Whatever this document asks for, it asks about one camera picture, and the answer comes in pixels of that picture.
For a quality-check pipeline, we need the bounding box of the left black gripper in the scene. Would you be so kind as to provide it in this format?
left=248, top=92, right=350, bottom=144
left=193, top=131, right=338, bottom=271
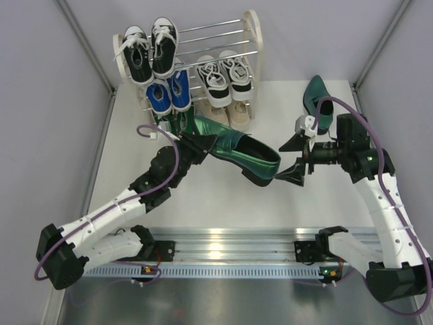
left=168, top=131, right=218, bottom=190

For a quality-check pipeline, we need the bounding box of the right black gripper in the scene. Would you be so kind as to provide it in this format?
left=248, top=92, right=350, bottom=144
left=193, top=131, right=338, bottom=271
left=275, top=133, right=347, bottom=186

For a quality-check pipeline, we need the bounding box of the green sneaker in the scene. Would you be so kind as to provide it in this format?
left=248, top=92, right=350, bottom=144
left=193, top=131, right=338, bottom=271
left=152, top=111, right=173, bottom=129
left=175, top=104, right=195, bottom=133

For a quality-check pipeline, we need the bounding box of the beige lace sneaker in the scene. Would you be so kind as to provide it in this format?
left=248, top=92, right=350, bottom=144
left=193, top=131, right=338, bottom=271
left=200, top=100, right=229, bottom=126
left=227, top=101, right=250, bottom=131

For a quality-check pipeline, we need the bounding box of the teal heel shoe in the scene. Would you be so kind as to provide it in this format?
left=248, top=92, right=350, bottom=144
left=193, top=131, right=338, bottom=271
left=302, top=75, right=334, bottom=135
left=193, top=116, right=281, bottom=187

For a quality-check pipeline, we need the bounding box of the black white sneaker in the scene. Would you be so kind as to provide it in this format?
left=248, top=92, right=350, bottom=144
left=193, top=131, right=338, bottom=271
left=195, top=55, right=231, bottom=108
left=219, top=50, right=253, bottom=102

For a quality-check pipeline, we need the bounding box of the blue sneaker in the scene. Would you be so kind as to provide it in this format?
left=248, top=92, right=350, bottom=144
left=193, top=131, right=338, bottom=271
left=167, top=57, right=191, bottom=112
left=146, top=82, right=172, bottom=116

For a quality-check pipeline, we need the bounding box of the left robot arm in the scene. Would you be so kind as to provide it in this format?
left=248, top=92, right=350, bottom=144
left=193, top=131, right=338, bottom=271
left=34, top=131, right=218, bottom=290

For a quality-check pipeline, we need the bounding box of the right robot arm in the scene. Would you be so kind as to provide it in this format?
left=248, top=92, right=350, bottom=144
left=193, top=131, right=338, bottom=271
left=276, top=114, right=432, bottom=303

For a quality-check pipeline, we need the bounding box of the white metal shoe rack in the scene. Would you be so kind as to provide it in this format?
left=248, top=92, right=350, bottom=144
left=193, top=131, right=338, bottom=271
left=113, top=11, right=263, bottom=135

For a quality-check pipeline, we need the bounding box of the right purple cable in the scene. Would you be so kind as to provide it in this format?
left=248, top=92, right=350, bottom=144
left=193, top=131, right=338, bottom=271
left=313, top=96, right=433, bottom=318

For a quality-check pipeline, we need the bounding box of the aluminium mounting rail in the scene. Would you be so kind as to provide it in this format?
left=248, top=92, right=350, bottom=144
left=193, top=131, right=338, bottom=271
left=56, top=227, right=383, bottom=265

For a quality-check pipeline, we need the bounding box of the perforated cable tray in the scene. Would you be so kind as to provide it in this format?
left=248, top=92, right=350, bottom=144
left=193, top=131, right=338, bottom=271
left=84, top=264, right=324, bottom=280

